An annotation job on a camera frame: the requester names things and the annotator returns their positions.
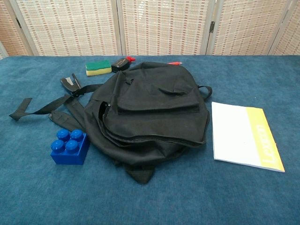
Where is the black fabric backpack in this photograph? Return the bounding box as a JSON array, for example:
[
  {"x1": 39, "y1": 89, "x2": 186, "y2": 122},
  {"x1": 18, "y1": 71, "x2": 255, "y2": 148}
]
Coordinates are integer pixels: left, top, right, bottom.
[{"x1": 8, "y1": 61, "x2": 213, "y2": 185}]

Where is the white and yellow notebook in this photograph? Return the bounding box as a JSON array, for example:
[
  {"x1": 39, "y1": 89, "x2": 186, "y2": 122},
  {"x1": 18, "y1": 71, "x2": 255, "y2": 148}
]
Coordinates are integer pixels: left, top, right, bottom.
[{"x1": 211, "y1": 101, "x2": 285, "y2": 173}]

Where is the black ink bottle red cap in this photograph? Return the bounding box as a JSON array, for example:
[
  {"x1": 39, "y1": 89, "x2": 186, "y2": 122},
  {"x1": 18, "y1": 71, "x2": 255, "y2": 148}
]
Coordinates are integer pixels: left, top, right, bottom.
[{"x1": 111, "y1": 56, "x2": 136, "y2": 73}]

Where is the green and yellow sponge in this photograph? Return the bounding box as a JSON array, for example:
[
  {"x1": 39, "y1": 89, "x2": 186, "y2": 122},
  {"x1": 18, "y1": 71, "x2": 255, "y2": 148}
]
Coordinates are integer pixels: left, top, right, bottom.
[{"x1": 85, "y1": 59, "x2": 111, "y2": 77}]

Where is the black stapler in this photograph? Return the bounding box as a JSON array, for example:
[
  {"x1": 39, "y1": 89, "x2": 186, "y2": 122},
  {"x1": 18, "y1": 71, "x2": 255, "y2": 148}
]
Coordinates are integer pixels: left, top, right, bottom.
[{"x1": 60, "y1": 73, "x2": 83, "y2": 97}]

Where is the woven folding screen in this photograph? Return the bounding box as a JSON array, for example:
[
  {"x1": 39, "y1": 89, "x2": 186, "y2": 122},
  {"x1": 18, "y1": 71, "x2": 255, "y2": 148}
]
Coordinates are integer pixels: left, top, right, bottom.
[{"x1": 0, "y1": 0, "x2": 300, "y2": 57}]

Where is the blue toy building block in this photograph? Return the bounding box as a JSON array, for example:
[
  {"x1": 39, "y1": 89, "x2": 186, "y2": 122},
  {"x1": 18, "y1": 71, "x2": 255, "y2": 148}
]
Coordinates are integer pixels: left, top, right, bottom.
[{"x1": 50, "y1": 128, "x2": 90, "y2": 166}]

